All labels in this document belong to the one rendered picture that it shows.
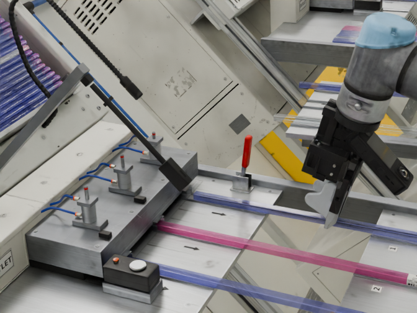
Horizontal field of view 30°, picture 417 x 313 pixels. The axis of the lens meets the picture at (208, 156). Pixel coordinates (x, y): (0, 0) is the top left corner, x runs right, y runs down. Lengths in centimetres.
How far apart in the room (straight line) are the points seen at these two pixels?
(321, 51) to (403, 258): 98
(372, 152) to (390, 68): 14
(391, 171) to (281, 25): 118
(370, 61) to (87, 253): 49
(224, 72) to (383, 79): 116
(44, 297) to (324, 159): 47
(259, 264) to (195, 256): 277
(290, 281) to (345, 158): 293
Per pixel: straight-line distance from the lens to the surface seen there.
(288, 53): 215
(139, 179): 133
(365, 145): 119
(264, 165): 446
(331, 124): 120
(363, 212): 137
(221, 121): 231
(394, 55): 112
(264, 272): 400
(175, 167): 107
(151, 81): 236
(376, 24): 112
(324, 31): 225
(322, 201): 126
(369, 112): 116
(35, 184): 131
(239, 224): 130
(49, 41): 152
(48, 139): 143
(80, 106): 152
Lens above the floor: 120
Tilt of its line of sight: 3 degrees down
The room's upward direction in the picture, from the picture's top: 43 degrees counter-clockwise
